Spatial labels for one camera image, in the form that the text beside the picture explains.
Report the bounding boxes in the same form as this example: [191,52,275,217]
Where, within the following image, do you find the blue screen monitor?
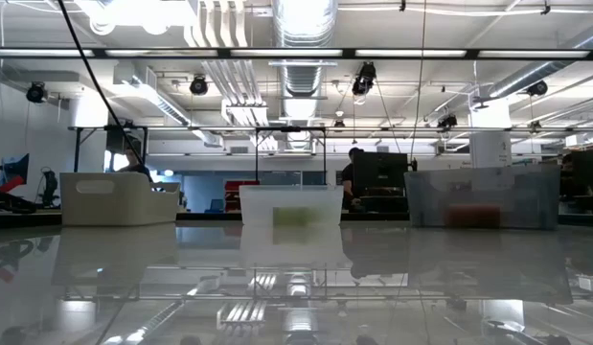
[0,152,31,186]

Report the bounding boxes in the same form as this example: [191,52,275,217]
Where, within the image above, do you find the white pillar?
[468,98,513,167]

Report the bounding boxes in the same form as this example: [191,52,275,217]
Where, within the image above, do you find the round ribbed ventilation duct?
[271,0,339,150]

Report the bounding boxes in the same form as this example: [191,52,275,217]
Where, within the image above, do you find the green arch block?
[272,206,297,228]

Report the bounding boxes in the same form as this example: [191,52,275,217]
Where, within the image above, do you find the person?
[117,147,154,184]
[338,146,365,208]

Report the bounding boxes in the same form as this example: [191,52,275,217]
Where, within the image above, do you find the white opaque plastic bin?
[59,171,182,227]

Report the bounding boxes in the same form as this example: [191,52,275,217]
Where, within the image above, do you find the grey translucent plastic bin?
[402,163,562,231]

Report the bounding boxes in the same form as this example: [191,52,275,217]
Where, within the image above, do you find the clear translucent plastic bin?
[238,184,346,228]

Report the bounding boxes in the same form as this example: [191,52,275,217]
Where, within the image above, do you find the orange rectangular block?
[444,205,501,229]

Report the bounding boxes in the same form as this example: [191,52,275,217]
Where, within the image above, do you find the red cabinet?
[223,179,261,214]

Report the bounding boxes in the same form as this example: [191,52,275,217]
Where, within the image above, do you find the silver ventilation duct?
[472,20,593,104]

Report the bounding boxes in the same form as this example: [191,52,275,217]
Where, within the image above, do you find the overhead light bar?
[0,46,593,60]

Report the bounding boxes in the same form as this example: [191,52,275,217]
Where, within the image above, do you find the dark shelving unit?
[559,149,593,213]

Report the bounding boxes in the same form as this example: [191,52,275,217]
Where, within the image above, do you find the white ceiling pipes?
[183,0,272,127]

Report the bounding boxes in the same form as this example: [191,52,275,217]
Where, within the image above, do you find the large black monitor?
[353,151,411,213]

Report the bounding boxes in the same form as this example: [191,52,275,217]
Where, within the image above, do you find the thin black diagonal cable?
[56,0,146,167]

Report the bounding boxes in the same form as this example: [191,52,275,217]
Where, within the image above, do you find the black background station frame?
[67,125,150,173]
[254,126,328,186]

